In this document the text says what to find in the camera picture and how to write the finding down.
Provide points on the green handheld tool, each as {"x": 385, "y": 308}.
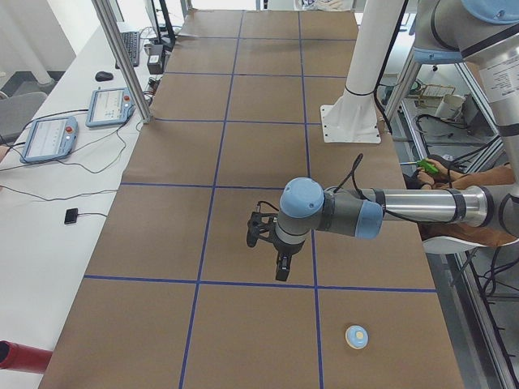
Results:
{"x": 427, "y": 167}

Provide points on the red cylinder bottle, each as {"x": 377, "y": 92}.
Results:
{"x": 23, "y": 358}

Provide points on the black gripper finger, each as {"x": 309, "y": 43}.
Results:
{"x": 283, "y": 267}

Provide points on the far blue teach pendant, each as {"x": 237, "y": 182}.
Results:
{"x": 109, "y": 107}

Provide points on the near blue teach pendant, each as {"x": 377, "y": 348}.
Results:
{"x": 49, "y": 139}

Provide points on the blue service bell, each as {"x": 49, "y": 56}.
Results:
{"x": 356, "y": 336}

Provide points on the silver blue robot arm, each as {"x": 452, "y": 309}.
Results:
{"x": 484, "y": 33}

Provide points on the small black square device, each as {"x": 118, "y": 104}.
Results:
{"x": 71, "y": 216}

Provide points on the aluminium frame post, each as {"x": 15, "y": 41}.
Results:
{"x": 106, "y": 16}

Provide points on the black power adapter box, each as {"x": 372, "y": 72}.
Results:
{"x": 156, "y": 59}

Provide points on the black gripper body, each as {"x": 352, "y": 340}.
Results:
{"x": 286, "y": 248}

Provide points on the white pedestal column base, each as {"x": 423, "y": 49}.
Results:
{"x": 353, "y": 117}

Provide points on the blue teach pendant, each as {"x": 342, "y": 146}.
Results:
{"x": 49, "y": 139}
{"x": 109, "y": 107}

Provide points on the black computer mouse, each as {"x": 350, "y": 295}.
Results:
{"x": 102, "y": 76}

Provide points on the black keyboard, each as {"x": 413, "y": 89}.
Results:
{"x": 131, "y": 42}

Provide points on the brown paper table cover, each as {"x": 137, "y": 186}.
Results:
{"x": 174, "y": 298}

